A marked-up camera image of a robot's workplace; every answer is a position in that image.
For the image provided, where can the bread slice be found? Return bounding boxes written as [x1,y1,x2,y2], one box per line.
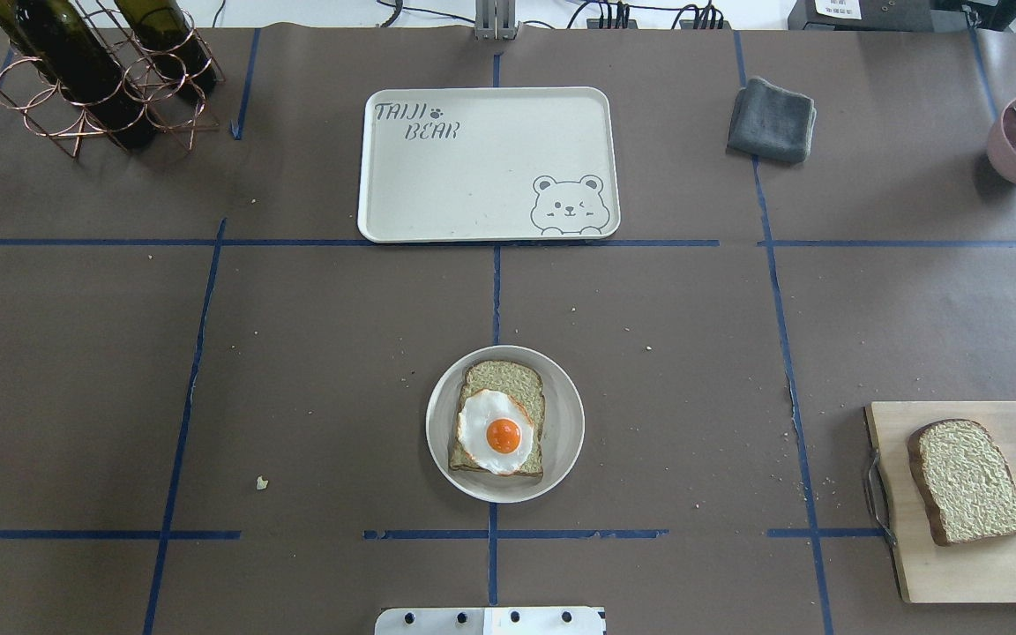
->
[448,359,547,478]
[906,418,1016,547]

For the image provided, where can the white round plate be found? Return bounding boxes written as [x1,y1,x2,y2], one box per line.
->
[426,345,586,504]

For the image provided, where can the fried egg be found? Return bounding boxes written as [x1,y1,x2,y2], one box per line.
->
[456,389,539,477]

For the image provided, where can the beige bear serving tray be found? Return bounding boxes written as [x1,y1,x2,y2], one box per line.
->
[356,86,621,243]

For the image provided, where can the grey folded cloth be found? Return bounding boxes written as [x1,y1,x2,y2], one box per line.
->
[727,76,816,164]

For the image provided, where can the dark green wine bottle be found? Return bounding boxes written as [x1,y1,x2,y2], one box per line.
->
[0,1,156,150]

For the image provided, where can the wooden cutting board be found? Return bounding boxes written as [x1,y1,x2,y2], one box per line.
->
[866,401,1016,604]

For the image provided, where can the aluminium frame post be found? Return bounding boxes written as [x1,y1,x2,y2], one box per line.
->
[474,0,519,41]

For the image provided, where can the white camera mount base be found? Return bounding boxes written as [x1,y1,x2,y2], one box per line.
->
[374,604,608,634]

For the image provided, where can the copper wire bottle rack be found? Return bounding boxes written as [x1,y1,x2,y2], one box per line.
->
[0,1,223,158]

